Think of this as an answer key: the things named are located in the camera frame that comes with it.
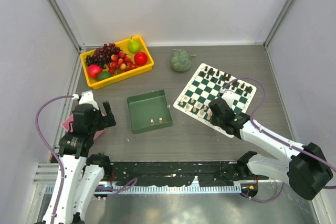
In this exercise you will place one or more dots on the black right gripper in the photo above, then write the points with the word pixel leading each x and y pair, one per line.
pixel 213 120

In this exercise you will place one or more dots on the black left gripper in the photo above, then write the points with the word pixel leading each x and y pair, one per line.
pixel 108 118

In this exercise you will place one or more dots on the green white chess board mat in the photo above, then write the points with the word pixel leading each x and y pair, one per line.
pixel 204 87

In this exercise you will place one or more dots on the green plastic tray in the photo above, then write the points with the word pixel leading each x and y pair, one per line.
pixel 149 111

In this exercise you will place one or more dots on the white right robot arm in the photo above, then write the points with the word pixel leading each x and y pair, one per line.
pixel 303 167

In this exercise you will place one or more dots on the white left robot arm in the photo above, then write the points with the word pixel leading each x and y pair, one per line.
pixel 79 173

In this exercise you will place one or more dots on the green lime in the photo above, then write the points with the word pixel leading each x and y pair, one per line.
pixel 104 75

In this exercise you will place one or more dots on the red peach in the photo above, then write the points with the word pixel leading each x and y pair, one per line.
pixel 94 70

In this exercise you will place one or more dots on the red cherry cluster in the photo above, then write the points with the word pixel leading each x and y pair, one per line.
pixel 121 63

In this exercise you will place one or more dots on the dark blue grape bunch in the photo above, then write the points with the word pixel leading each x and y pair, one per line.
pixel 93 60

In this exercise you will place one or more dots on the green melon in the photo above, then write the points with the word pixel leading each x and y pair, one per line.
pixel 181 60

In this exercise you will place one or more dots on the dark red grape bunch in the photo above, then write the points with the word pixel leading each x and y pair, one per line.
pixel 106 52

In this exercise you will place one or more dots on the red apple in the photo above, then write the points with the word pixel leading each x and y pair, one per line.
pixel 140 58

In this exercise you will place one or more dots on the yellow plastic fruit bin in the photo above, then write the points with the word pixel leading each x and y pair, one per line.
pixel 118 77

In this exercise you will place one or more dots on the green pear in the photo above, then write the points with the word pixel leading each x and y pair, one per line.
pixel 133 45

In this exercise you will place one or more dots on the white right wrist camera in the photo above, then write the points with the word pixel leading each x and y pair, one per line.
pixel 228 96

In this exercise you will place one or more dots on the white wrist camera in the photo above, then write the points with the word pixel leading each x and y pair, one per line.
pixel 228 96
pixel 85 98

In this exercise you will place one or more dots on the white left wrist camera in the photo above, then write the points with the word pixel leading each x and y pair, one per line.
pixel 85 98

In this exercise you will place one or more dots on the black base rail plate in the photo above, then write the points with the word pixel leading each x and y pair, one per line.
pixel 176 174

